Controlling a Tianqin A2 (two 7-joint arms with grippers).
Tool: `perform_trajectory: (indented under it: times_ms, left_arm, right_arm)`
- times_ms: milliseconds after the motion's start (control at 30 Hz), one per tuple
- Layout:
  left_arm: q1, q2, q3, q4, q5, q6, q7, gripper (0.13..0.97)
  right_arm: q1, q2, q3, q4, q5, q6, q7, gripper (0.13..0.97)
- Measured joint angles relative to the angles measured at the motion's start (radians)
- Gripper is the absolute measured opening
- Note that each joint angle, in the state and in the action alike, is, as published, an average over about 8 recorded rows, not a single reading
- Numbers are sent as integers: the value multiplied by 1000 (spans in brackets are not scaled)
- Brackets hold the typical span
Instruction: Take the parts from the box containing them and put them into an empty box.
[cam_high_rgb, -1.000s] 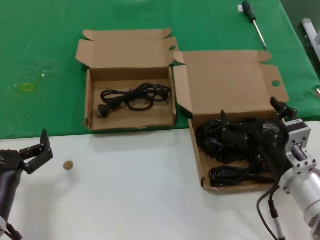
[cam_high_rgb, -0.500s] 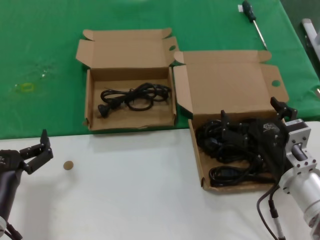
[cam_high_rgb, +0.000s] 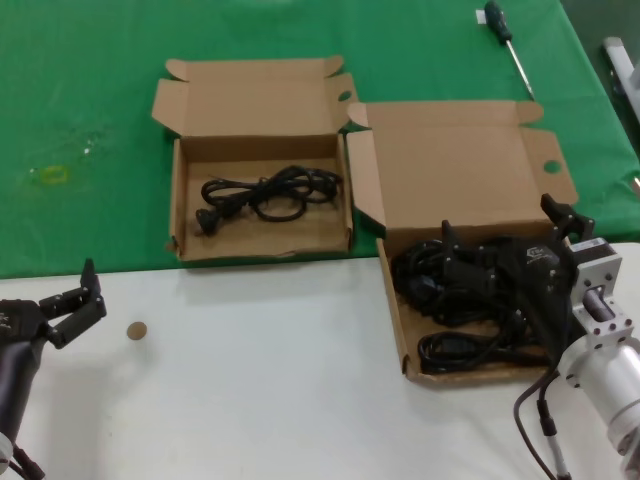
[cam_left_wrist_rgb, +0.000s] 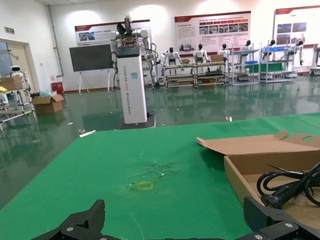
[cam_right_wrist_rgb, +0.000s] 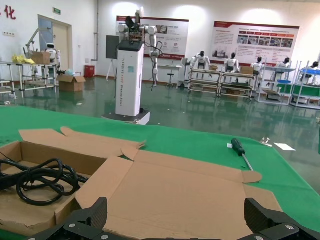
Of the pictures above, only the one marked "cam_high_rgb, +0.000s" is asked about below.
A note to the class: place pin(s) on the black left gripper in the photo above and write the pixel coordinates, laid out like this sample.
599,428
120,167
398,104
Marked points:
17,350

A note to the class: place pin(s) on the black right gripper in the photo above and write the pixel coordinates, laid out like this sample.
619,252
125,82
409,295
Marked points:
542,285

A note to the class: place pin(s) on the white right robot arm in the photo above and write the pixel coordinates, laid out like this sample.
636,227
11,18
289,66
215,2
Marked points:
610,380

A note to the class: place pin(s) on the open brown cardboard box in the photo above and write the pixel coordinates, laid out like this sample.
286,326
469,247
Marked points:
260,110
450,165

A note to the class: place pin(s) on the round brown cardboard disc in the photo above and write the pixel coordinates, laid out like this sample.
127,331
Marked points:
136,330

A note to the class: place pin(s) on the small white label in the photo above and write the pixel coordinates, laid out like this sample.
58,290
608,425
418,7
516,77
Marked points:
479,17

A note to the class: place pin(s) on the green table cloth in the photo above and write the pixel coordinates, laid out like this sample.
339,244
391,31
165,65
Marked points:
75,75

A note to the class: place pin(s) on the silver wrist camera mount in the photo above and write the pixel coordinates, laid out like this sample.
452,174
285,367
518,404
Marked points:
600,280

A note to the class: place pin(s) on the grey metal rail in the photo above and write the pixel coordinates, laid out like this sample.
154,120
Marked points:
617,55

